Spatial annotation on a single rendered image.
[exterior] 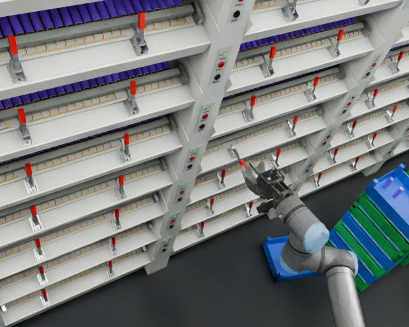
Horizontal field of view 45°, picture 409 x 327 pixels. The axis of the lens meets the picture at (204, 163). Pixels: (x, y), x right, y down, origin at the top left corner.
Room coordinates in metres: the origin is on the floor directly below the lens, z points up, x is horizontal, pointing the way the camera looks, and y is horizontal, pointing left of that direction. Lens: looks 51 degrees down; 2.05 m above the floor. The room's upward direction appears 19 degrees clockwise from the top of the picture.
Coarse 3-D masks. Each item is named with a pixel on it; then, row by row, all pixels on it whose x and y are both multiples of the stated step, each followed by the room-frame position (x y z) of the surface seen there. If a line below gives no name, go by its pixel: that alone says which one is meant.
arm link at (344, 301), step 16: (336, 256) 0.86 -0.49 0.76; (352, 256) 0.88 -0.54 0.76; (320, 272) 0.82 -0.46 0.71; (336, 272) 0.80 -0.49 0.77; (352, 272) 0.82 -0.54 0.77; (336, 288) 0.74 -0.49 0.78; (352, 288) 0.75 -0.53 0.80; (336, 304) 0.68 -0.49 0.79; (352, 304) 0.69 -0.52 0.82; (336, 320) 0.63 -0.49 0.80; (352, 320) 0.63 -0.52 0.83
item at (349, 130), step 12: (384, 108) 1.85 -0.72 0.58; (396, 108) 1.84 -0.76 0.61; (408, 108) 1.96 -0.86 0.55; (360, 120) 1.75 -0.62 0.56; (372, 120) 1.79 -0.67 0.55; (384, 120) 1.82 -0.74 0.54; (396, 120) 1.86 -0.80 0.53; (336, 132) 1.62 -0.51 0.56; (348, 132) 1.64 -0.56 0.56; (360, 132) 1.69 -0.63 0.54; (336, 144) 1.57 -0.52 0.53
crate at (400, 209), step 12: (384, 180) 1.51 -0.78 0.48; (396, 180) 1.53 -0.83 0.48; (408, 180) 1.52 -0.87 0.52; (372, 192) 1.39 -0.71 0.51; (384, 192) 1.44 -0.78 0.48; (408, 192) 1.49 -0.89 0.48; (384, 204) 1.35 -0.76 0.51; (396, 204) 1.39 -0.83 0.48; (408, 204) 1.42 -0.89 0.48; (396, 216) 1.31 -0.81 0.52; (408, 216) 1.35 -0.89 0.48; (408, 228) 1.26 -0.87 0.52
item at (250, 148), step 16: (320, 112) 1.47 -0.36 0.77; (272, 128) 1.31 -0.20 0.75; (304, 128) 1.39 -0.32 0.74; (320, 128) 1.42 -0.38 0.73; (224, 144) 1.16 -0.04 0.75; (240, 144) 1.19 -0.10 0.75; (256, 144) 1.22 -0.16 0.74; (272, 144) 1.26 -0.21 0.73; (208, 160) 1.08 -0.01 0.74; (224, 160) 1.11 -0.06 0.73
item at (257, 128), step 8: (296, 112) 1.41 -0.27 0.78; (304, 112) 1.43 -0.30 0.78; (312, 112) 1.46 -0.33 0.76; (272, 120) 1.32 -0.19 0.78; (280, 120) 1.34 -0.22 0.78; (248, 128) 1.24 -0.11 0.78; (256, 128) 1.26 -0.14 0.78; (232, 136) 1.18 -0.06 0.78; (240, 136) 1.20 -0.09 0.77; (208, 144) 1.11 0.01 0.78; (216, 144) 1.13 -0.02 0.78
